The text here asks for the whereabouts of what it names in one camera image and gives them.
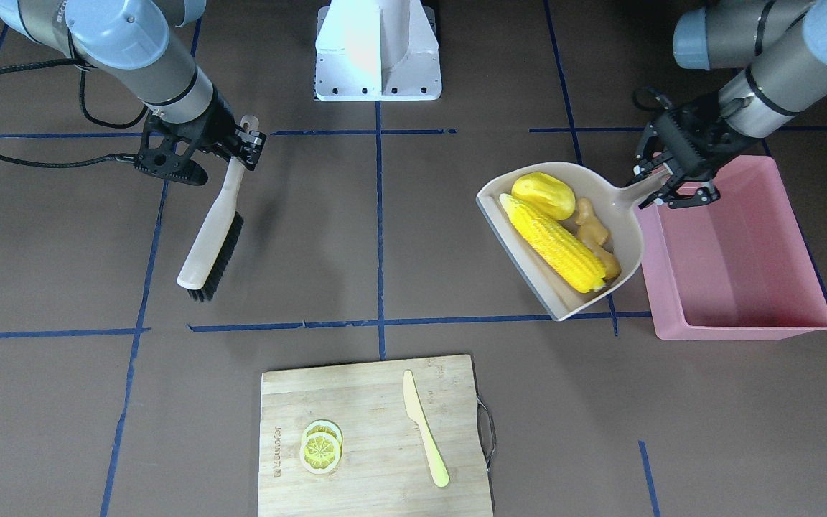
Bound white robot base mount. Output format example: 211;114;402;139
313;1;443;102

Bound brown ginger root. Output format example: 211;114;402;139
574;197;622;281

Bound beige plastic dustpan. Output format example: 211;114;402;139
476;162;671;321

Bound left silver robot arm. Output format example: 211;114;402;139
632;1;827;208

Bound pink plastic bin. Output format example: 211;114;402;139
636;156;827;341

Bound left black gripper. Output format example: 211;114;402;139
629;90;737;209

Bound yellow corn cob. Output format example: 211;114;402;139
499;193;606;294

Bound yellow lemon fruit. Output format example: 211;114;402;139
510;171;576;220

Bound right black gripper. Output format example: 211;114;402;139
134;90;267;186

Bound lemon slice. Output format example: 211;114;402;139
299;419;342;475

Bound wooden cutting board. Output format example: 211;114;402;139
257;355;493;516

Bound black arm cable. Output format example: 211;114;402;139
0;57;145;169

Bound beige brush black bristles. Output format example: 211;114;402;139
177;115;259;302

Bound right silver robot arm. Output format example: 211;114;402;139
0;1;265;186

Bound yellow plastic knife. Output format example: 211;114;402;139
401;369;450;488

